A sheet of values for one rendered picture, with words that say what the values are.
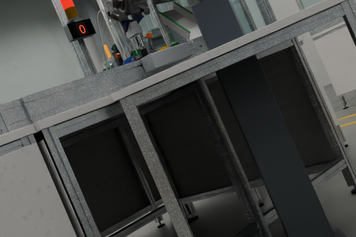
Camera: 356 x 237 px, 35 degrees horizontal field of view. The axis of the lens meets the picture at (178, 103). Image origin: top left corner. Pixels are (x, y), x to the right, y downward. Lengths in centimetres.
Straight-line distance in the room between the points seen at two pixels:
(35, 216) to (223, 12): 101
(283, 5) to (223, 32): 1007
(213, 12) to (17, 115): 82
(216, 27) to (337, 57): 433
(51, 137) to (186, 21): 110
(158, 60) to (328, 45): 440
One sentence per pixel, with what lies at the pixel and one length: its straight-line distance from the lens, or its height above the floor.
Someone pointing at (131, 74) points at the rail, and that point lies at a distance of 216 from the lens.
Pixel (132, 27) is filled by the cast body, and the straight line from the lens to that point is 247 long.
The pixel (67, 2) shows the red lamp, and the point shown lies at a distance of 248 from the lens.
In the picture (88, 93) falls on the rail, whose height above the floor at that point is 90.
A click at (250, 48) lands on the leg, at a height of 81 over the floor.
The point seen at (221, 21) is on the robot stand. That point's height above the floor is 96.
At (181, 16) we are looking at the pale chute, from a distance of 274.
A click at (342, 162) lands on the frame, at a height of 17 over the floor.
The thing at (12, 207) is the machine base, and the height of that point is 64.
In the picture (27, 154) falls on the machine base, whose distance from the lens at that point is 181.
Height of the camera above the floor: 71
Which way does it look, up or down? 1 degrees up
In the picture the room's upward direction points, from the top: 23 degrees counter-clockwise
